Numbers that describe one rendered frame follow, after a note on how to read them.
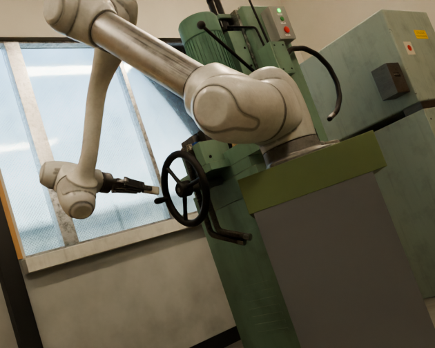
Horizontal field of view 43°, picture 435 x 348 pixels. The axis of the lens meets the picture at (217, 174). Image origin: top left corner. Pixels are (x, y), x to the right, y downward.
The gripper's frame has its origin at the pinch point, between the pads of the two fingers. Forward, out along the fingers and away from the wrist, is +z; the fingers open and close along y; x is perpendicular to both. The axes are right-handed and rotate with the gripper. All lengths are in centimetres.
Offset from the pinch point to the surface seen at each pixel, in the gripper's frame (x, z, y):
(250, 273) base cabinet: 31.3, 37.7, -9.4
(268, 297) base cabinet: 41, 41, -16
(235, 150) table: -10.9, 22.7, -25.3
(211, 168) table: -4.3, 15.1, -19.8
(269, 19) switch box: -77, 45, -25
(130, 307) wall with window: 29, 45, 116
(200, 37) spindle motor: -63, 15, -16
